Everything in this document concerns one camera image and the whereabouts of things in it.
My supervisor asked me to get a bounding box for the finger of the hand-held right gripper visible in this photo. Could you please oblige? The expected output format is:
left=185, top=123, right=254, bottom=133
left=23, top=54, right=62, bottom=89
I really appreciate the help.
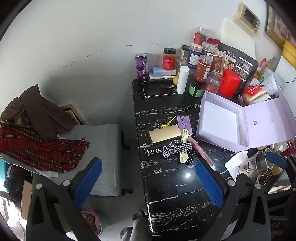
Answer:
left=265, top=151, right=296, bottom=172

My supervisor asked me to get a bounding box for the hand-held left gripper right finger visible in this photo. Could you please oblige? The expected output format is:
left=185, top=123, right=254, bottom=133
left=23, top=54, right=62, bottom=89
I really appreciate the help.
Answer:
left=195, top=159, right=271, bottom=241

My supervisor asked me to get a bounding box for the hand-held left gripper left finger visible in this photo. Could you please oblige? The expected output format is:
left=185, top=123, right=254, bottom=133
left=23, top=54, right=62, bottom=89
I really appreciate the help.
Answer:
left=25, top=157, right=103, bottom=241

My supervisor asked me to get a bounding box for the pink slim tube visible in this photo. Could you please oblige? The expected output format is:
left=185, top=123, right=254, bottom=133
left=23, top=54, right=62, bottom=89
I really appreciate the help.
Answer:
left=187, top=136, right=214, bottom=166

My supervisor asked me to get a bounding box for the black polka dot hair tie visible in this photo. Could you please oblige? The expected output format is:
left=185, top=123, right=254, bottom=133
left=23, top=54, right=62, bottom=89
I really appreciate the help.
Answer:
left=185, top=136, right=201, bottom=165

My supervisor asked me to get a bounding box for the lavender gift box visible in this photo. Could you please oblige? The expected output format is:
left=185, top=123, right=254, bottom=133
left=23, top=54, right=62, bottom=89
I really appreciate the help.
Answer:
left=196, top=89, right=296, bottom=153

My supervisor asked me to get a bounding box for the black white checkered hair bow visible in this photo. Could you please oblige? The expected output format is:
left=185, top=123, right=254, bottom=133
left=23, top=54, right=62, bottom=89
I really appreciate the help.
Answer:
left=162, top=142, right=193, bottom=158

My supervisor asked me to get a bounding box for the pale yellow hair clip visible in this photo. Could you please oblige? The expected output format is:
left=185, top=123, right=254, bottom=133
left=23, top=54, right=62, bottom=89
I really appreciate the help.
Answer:
left=179, top=128, right=189, bottom=164

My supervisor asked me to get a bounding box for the black lip gloss box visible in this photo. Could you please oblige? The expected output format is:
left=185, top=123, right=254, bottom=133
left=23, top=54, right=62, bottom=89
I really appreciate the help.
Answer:
left=144, top=138, right=183, bottom=156

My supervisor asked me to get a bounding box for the purple card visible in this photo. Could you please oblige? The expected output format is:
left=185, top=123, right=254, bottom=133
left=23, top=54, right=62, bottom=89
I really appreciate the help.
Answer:
left=176, top=115, right=193, bottom=137

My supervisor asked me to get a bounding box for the gold rectangular box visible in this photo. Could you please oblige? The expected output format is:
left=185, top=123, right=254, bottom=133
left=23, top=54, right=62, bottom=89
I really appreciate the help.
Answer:
left=148, top=125, right=182, bottom=146

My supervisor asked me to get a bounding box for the yellow lollipop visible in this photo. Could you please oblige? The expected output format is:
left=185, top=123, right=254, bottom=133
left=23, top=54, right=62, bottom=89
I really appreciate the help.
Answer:
left=161, top=115, right=177, bottom=129

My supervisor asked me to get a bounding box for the glass mug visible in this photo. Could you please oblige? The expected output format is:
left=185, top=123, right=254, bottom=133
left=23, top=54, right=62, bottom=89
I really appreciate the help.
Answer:
left=238, top=151, right=270, bottom=179

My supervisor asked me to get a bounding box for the white tissue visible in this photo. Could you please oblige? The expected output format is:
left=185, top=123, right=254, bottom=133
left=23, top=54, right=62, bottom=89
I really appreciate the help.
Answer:
left=224, top=151, right=251, bottom=180

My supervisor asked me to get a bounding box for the cardboard sheet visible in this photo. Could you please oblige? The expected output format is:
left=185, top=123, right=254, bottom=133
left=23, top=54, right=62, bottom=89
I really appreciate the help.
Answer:
left=21, top=180, right=33, bottom=219

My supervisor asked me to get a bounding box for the red plaid scarf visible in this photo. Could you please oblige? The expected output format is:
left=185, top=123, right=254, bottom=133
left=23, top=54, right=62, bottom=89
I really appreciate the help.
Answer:
left=0, top=123, right=90, bottom=174

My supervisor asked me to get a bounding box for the brown paper packet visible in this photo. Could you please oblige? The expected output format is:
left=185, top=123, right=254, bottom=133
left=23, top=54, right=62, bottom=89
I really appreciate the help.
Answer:
left=245, top=88, right=271, bottom=103

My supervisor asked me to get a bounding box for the person's grey socked foot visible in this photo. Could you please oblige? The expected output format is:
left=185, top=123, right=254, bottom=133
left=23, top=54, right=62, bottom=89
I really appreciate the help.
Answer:
left=120, top=209, right=153, bottom=241

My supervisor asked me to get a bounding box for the cream framed panel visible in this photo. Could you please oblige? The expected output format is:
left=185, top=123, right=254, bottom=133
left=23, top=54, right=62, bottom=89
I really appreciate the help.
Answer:
left=58, top=102, right=87, bottom=126

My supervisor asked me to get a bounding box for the red snack packet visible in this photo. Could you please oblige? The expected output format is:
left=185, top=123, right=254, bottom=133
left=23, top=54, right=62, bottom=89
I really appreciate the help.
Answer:
left=242, top=85, right=264, bottom=95

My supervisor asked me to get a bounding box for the white printed leaflet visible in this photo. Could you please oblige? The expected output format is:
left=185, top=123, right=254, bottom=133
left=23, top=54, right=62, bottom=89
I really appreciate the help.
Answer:
left=264, top=74, right=285, bottom=98

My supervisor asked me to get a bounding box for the brown cloth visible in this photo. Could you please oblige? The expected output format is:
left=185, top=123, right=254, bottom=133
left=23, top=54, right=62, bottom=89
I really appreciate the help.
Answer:
left=0, top=84, right=78, bottom=141

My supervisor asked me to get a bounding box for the red round canister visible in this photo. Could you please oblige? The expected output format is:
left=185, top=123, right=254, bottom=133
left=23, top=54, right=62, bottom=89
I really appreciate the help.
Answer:
left=217, top=70, right=241, bottom=100

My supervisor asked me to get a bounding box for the green jar with black lid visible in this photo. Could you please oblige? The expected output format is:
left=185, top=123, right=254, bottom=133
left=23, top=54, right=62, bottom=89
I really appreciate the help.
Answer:
left=188, top=80, right=206, bottom=98

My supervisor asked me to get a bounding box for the clear jar with orange label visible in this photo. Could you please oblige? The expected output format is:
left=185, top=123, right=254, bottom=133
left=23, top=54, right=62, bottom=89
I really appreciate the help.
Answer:
left=205, top=71, right=223, bottom=94

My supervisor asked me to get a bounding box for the black snack bag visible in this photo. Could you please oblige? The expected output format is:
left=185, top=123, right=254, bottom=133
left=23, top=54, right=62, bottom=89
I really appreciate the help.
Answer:
left=218, top=42, right=259, bottom=94

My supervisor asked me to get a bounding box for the silver smartphone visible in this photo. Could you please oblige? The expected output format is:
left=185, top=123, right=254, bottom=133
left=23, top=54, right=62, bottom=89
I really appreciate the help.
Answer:
left=143, top=85, right=176, bottom=98

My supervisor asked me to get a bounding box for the white cylindrical tube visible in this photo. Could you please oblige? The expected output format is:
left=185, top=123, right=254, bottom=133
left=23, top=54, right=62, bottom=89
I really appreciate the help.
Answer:
left=176, top=66, right=190, bottom=94

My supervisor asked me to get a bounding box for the yellow packet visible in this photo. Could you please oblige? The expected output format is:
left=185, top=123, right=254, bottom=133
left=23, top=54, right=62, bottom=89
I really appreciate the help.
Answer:
left=283, top=39, right=296, bottom=62

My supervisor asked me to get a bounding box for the orange spice jar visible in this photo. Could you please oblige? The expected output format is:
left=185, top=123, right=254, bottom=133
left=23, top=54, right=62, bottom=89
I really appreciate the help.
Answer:
left=194, top=55, right=213, bottom=82

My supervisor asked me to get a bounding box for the brown label tall jar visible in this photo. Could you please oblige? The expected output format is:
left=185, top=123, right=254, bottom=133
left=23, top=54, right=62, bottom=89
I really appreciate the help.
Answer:
left=211, top=50, right=226, bottom=75

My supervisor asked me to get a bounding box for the white flat box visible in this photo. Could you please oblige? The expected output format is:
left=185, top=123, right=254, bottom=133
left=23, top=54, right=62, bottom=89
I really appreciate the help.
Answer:
left=148, top=71, right=177, bottom=82

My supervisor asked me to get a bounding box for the light blue small box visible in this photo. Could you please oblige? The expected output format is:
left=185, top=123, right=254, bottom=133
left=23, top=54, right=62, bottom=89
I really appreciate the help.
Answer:
left=151, top=66, right=173, bottom=77

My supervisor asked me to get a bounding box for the purple label clear jar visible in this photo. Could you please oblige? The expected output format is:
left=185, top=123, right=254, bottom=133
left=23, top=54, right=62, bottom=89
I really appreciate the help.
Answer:
left=187, top=43, right=203, bottom=69

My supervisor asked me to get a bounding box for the purple drink can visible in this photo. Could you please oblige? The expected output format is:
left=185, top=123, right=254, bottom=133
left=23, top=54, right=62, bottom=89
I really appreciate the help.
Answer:
left=135, top=53, right=149, bottom=82

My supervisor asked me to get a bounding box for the red jar with black lid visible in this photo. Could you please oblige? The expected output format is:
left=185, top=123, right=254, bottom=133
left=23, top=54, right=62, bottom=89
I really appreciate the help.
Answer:
left=162, top=48, right=176, bottom=70

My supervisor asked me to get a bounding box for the brown clear-lid jar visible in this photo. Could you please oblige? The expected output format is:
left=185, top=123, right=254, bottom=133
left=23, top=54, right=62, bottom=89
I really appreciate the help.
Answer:
left=201, top=42, right=215, bottom=58

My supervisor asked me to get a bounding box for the clear jar of nuts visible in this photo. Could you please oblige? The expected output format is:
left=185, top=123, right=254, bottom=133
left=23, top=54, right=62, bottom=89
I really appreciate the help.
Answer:
left=180, top=45, right=190, bottom=63

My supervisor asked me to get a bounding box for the white foam board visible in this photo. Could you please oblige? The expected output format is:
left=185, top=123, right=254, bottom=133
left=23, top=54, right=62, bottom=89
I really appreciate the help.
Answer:
left=220, top=18, right=257, bottom=61

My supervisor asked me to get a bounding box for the small red package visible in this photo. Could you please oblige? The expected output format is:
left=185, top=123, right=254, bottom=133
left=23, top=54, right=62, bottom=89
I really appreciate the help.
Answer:
left=207, top=37, right=220, bottom=49

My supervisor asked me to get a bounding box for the dark red clear jar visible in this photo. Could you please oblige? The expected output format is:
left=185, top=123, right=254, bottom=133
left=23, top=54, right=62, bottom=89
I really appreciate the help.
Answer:
left=194, top=27, right=208, bottom=45

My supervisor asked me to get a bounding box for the wooden picture frame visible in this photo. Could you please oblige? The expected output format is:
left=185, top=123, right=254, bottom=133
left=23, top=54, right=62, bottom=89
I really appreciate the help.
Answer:
left=265, top=5, right=292, bottom=48

